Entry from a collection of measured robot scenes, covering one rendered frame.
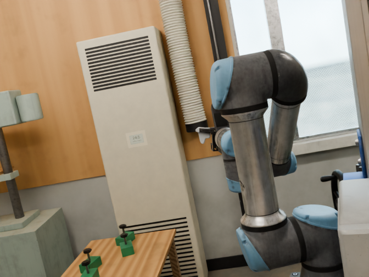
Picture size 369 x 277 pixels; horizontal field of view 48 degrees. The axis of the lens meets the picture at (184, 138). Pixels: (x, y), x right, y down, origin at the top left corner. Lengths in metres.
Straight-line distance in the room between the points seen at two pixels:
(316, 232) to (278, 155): 0.28
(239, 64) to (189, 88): 1.82
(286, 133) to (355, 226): 0.68
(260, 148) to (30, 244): 2.06
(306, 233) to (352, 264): 0.56
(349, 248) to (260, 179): 0.52
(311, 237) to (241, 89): 0.40
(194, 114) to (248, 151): 1.81
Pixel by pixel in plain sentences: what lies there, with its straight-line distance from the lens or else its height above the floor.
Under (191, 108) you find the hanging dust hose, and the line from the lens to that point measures 2.79.
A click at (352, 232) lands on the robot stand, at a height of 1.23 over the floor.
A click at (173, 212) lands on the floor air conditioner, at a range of 2.84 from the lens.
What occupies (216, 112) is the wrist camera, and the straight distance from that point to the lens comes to 1.44.
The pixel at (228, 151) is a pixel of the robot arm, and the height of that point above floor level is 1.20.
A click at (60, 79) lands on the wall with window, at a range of 3.17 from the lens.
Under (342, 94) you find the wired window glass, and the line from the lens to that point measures 3.15.
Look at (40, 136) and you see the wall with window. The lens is 3.27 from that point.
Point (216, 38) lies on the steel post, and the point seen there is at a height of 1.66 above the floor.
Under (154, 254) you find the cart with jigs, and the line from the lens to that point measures 2.40.
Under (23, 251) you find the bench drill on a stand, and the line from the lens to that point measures 2.87.
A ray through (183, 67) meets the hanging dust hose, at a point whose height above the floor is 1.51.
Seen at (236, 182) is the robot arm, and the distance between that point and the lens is 1.29.
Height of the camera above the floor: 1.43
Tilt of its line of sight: 8 degrees down
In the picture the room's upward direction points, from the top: 11 degrees counter-clockwise
